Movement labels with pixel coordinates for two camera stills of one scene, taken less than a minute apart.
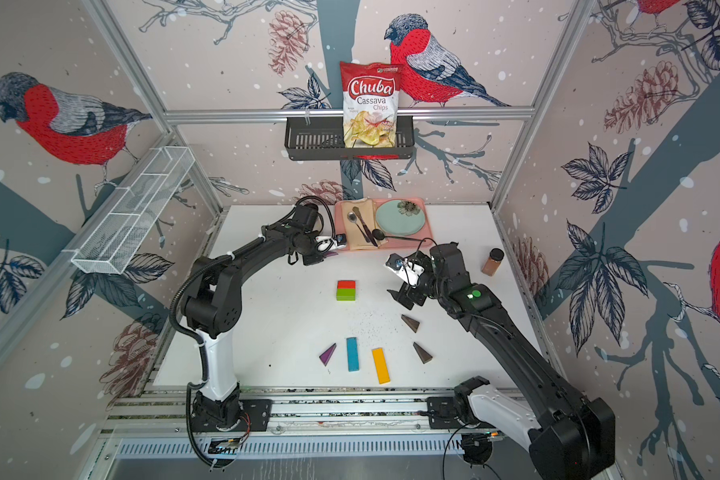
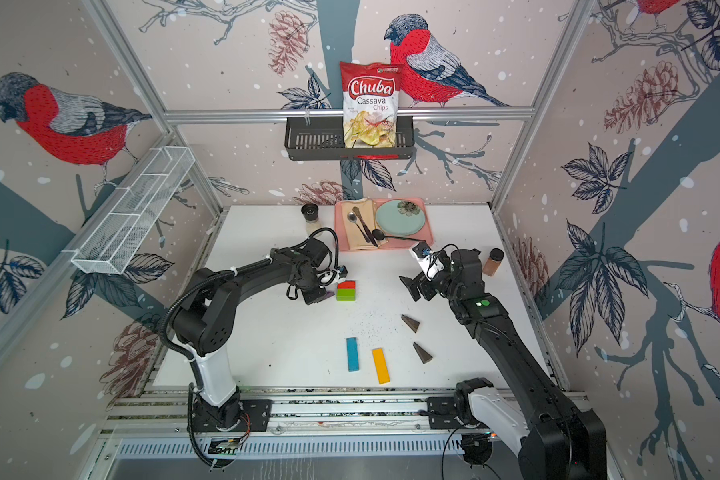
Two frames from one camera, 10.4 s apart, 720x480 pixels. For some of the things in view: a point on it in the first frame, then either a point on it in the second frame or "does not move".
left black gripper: (314, 260) -> (314, 298)
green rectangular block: (346, 294) does not move
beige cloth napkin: (360, 221) does not move
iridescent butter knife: (359, 215) does not move
